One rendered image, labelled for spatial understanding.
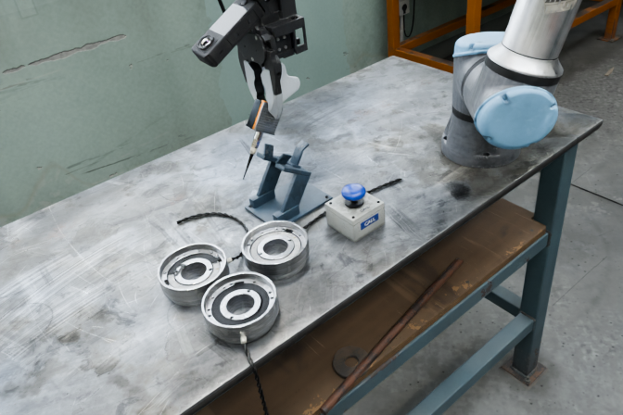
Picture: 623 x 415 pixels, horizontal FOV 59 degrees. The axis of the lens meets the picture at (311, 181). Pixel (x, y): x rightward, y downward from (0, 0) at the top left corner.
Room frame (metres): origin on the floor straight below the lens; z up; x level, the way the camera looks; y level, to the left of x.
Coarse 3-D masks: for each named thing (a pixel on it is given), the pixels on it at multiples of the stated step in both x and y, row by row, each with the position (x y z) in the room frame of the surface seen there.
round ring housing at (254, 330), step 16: (240, 272) 0.60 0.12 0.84; (272, 288) 0.57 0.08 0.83; (208, 304) 0.56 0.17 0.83; (224, 304) 0.55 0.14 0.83; (240, 304) 0.57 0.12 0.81; (256, 304) 0.55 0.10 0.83; (272, 304) 0.53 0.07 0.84; (208, 320) 0.52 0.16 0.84; (256, 320) 0.51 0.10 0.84; (272, 320) 0.52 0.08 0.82; (224, 336) 0.50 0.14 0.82; (240, 336) 0.50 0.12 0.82; (256, 336) 0.51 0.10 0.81
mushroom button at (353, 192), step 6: (348, 186) 0.74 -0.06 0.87; (354, 186) 0.74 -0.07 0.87; (360, 186) 0.73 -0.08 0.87; (342, 192) 0.73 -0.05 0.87; (348, 192) 0.72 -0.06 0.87; (354, 192) 0.72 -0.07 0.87; (360, 192) 0.72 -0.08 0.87; (348, 198) 0.72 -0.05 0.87; (354, 198) 0.71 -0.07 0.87; (360, 198) 0.71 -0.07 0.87
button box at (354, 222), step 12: (336, 204) 0.73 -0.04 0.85; (348, 204) 0.72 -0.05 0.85; (360, 204) 0.72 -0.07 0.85; (372, 204) 0.72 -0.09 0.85; (384, 204) 0.72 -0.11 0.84; (336, 216) 0.72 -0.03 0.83; (348, 216) 0.70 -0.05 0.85; (360, 216) 0.69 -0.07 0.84; (372, 216) 0.71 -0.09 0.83; (384, 216) 0.72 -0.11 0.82; (336, 228) 0.72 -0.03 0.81; (348, 228) 0.69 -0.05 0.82; (360, 228) 0.69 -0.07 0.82; (372, 228) 0.71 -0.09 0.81
